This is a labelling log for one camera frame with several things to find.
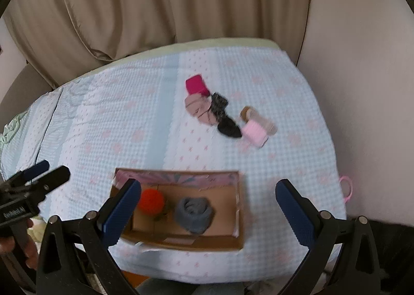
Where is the magenta sock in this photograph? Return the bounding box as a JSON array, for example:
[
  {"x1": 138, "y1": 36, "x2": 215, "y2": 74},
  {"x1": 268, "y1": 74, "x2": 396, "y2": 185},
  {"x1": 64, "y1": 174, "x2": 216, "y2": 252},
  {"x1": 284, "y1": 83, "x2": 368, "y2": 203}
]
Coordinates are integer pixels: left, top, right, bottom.
[{"x1": 185, "y1": 75, "x2": 209, "y2": 97}]

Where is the beige curtain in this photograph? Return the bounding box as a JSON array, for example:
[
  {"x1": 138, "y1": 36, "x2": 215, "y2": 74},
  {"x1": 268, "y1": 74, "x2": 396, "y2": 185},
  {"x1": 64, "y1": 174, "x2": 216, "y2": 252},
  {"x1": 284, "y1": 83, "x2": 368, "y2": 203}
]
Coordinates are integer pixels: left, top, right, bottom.
[{"x1": 3, "y1": 0, "x2": 316, "y2": 88}]

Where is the dusty pink sock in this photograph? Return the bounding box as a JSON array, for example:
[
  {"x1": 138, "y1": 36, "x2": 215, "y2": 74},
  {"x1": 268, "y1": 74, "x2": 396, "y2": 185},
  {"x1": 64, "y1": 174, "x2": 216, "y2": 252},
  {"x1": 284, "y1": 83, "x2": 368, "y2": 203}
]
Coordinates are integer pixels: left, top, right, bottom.
[{"x1": 184, "y1": 92, "x2": 220, "y2": 126}]

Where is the light blue floral blanket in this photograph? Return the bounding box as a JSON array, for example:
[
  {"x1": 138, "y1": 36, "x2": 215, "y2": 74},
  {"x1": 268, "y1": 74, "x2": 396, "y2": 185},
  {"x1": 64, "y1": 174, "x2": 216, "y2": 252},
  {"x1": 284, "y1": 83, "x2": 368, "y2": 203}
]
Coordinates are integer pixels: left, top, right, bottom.
[{"x1": 0, "y1": 46, "x2": 348, "y2": 284}]

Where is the crumpled green cloth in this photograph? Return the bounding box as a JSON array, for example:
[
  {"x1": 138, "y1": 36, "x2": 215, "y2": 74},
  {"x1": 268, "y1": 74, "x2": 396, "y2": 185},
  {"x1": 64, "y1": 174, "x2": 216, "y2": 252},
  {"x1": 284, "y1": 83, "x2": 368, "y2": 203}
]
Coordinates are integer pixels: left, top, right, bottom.
[{"x1": 0, "y1": 110, "x2": 31, "y2": 153}]

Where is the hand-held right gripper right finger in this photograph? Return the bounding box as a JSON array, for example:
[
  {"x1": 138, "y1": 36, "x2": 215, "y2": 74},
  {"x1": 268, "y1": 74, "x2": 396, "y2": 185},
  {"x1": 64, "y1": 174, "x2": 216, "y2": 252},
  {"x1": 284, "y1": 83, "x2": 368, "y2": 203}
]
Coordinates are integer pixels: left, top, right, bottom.
[{"x1": 276, "y1": 179, "x2": 380, "y2": 295}]

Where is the pale green mattress sheet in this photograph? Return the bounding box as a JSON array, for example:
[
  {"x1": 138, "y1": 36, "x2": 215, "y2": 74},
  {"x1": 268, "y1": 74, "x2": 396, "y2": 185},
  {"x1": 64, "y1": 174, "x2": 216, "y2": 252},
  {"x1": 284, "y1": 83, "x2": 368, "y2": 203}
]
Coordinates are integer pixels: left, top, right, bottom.
[{"x1": 81, "y1": 38, "x2": 282, "y2": 72}]

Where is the grey sock ball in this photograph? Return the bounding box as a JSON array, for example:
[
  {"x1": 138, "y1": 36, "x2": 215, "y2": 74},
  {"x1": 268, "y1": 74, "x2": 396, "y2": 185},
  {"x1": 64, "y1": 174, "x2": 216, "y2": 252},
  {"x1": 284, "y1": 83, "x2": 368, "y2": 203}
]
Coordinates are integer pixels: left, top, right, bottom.
[{"x1": 174, "y1": 197, "x2": 216, "y2": 235}]

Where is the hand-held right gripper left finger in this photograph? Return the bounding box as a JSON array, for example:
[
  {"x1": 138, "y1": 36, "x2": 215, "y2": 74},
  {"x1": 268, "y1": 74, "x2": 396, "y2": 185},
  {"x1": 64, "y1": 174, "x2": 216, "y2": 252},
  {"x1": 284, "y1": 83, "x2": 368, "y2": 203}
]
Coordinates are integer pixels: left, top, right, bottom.
[{"x1": 35, "y1": 178, "x2": 142, "y2": 295}]

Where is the orange sock ball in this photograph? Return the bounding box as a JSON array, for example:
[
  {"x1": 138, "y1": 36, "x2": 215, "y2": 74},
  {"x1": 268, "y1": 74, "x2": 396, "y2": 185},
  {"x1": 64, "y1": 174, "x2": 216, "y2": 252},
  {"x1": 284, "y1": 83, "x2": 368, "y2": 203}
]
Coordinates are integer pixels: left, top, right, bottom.
[{"x1": 138, "y1": 189, "x2": 165, "y2": 216}]

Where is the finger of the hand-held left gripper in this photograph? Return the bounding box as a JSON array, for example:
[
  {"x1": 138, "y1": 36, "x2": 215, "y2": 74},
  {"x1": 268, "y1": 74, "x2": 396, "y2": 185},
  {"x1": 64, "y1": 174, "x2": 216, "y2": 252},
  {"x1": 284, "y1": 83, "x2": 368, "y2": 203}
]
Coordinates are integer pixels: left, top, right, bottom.
[
  {"x1": 6, "y1": 160, "x2": 50, "y2": 187},
  {"x1": 18, "y1": 166, "x2": 71, "y2": 202}
]

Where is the black patterned sock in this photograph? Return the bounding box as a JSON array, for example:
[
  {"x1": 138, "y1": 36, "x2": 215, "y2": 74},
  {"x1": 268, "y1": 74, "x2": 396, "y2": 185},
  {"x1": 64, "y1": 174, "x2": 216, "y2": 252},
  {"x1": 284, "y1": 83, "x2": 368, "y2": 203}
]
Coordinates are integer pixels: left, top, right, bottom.
[{"x1": 210, "y1": 92, "x2": 228, "y2": 121}]

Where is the beige padded headboard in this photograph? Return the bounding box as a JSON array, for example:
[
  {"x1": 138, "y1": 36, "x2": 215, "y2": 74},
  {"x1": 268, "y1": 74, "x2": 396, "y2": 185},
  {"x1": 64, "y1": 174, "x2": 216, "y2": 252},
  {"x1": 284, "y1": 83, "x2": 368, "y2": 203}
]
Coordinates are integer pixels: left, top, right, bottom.
[{"x1": 0, "y1": 62, "x2": 62, "y2": 130}]

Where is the light pink sock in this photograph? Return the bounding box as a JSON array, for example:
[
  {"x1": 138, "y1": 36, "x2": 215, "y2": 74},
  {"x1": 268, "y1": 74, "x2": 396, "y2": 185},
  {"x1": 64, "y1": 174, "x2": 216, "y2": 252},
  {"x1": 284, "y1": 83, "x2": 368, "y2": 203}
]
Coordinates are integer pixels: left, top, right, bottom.
[{"x1": 241, "y1": 120, "x2": 269, "y2": 149}]

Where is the tan sock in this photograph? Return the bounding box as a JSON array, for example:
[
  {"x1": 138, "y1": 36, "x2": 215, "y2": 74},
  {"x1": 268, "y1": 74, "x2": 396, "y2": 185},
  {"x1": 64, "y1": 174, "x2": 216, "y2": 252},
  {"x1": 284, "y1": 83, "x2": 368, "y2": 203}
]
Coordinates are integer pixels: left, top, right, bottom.
[{"x1": 240, "y1": 106, "x2": 279, "y2": 136}]

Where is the cardboard box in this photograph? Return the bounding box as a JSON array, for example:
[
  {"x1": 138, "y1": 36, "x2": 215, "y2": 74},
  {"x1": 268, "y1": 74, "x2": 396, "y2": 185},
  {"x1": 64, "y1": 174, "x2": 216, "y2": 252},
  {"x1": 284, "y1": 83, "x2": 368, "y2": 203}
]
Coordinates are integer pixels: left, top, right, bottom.
[{"x1": 112, "y1": 168, "x2": 245, "y2": 252}]

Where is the pink strap loop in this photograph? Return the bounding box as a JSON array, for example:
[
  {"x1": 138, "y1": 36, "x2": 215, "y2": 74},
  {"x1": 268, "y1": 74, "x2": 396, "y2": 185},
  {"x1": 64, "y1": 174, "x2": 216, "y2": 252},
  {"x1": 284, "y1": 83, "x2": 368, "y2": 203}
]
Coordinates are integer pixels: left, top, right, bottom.
[{"x1": 339, "y1": 175, "x2": 353, "y2": 202}]

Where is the person's left hand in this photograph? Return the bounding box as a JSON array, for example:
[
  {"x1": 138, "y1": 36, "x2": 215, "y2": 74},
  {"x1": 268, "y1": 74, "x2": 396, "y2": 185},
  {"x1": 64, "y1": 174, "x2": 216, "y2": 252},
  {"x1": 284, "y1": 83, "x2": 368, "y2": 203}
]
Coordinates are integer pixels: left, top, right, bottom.
[{"x1": 0, "y1": 219, "x2": 39, "y2": 270}]

